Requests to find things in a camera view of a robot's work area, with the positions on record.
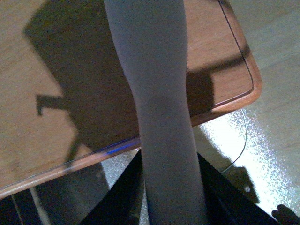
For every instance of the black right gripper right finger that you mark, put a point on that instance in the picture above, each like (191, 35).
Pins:
(226, 205)

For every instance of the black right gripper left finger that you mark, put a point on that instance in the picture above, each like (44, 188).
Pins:
(123, 203)

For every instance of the beige hand brush black bristles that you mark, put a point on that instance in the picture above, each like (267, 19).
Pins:
(150, 38)

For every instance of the wooden nightstand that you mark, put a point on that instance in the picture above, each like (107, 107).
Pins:
(65, 102)

